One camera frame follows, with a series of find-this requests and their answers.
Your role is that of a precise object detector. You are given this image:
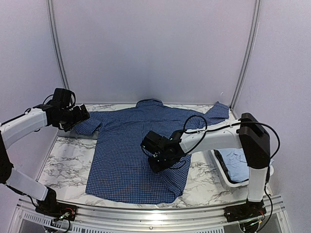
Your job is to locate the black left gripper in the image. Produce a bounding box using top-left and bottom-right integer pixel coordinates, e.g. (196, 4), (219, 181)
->
(56, 104), (89, 132)

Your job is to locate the blue checked long sleeve shirt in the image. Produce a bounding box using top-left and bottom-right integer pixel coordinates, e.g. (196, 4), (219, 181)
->
(74, 99), (229, 204)

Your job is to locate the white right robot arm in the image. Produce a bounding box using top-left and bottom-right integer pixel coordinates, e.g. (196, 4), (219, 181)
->
(140, 113), (271, 217)

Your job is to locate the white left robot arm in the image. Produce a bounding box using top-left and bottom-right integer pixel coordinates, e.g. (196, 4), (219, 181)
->
(0, 88), (90, 216)

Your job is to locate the dark garment in basket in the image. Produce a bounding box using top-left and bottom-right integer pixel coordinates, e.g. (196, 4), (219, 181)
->
(214, 150), (231, 182)

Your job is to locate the white plastic laundry basket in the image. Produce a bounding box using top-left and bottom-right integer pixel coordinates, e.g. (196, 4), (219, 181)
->
(210, 150), (275, 188)

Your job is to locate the light blue shirt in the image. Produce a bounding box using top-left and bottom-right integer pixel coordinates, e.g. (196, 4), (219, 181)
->
(217, 148), (275, 183)

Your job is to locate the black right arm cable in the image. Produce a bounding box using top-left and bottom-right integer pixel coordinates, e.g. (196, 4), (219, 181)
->
(143, 114), (281, 170)

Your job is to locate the aluminium front frame rail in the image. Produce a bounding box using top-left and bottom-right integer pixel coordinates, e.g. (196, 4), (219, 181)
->
(8, 195), (293, 233)

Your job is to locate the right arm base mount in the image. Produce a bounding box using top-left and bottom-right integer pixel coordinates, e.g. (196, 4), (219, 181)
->
(224, 203), (267, 222)

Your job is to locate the right aluminium corner post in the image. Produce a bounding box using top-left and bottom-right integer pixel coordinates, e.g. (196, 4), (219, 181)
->
(230, 0), (262, 111)

